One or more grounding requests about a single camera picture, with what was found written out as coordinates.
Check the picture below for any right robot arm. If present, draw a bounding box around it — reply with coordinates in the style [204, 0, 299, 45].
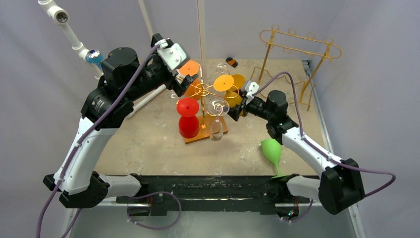
[228, 90, 366, 215]

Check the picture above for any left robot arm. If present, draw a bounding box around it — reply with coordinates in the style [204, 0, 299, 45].
[43, 44, 193, 209]

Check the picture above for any clear round wine glass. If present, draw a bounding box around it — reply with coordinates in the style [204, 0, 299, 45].
[169, 92, 179, 99]

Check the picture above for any orange wine glass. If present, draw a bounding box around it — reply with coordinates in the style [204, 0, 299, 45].
[178, 60, 202, 101]

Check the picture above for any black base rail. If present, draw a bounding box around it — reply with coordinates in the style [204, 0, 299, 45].
[116, 176, 309, 220]

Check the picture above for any red wine glass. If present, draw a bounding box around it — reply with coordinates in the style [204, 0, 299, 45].
[176, 98, 200, 139]

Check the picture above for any blue valve on pipe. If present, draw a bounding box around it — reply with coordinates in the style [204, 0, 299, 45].
[86, 49, 104, 68]

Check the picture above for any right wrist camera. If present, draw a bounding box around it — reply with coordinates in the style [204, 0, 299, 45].
[241, 80, 260, 105]

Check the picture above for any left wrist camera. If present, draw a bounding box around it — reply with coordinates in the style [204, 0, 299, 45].
[151, 33, 190, 76]

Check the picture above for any yellow wine glass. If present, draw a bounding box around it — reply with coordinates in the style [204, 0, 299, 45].
[213, 74, 242, 108]
[231, 74, 246, 90]

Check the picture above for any white PVC pipe frame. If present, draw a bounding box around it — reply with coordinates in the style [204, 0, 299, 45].
[38, 0, 165, 118]

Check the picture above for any white pole red stripe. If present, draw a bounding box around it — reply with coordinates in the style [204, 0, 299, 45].
[196, 0, 207, 83]

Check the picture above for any clear ribbed wine glass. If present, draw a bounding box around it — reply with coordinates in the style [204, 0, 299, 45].
[215, 63, 230, 75]

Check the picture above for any gold wine glass rack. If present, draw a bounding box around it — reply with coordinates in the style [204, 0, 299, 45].
[184, 83, 228, 144]

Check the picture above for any gold wire bottle rack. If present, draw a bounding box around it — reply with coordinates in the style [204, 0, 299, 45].
[250, 24, 343, 111]

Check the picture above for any clear flute glass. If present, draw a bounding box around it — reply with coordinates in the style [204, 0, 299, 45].
[207, 98, 230, 141]

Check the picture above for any green wine glass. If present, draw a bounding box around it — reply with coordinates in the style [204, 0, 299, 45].
[261, 138, 288, 179]

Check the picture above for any yellow wine glass back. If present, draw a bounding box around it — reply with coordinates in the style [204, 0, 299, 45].
[231, 74, 246, 90]

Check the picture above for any yellow wine glass front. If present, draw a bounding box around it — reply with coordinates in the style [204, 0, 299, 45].
[213, 74, 242, 108]

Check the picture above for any black orange small clip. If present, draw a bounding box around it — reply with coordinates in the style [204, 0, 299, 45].
[225, 57, 238, 68]

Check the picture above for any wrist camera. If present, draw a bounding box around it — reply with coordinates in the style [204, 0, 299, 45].
[151, 33, 190, 76]
[241, 80, 260, 105]

